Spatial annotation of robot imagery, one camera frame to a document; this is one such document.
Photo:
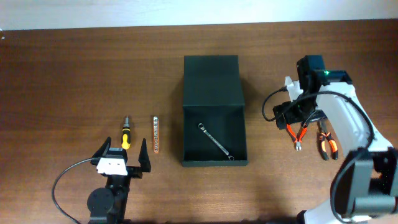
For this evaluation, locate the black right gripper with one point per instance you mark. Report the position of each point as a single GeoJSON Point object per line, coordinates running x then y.
{"type": "Point", "coordinates": [290, 117]}

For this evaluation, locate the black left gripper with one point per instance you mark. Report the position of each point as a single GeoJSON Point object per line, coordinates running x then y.
{"type": "Point", "coordinates": [137, 172]}

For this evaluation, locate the red handled small cutters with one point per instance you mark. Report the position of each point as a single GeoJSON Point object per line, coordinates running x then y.
{"type": "Point", "coordinates": [297, 138]}

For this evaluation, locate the orange black handled pliers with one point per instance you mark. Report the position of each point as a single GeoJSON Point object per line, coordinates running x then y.
{"type": "Point", "coordinates": [324, 136]}

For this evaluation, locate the silver ring spanner wrench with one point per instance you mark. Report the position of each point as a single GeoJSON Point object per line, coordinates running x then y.
{"type": "Point", "coordinates": [227, 153]}

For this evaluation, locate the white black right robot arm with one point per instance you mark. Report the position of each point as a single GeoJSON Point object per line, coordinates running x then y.
{"type": "Point", "coordinates": [365, 186]}

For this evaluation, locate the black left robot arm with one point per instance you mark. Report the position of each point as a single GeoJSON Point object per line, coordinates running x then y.
{"type": "Point", "coordinates": [108, 204]}

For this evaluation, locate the yellow black screwdriver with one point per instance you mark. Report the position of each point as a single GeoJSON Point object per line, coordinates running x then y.
{"type": "Point", "coordinates": [126, 134]}

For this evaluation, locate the black open storage box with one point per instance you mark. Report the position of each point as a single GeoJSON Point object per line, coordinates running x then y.
{"type": "Point", "coordinates": [213, 95]}

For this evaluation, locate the orange socket bit rail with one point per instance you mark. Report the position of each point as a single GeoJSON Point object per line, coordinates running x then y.
{"type": "Point", "coordinates": [155, 134]}

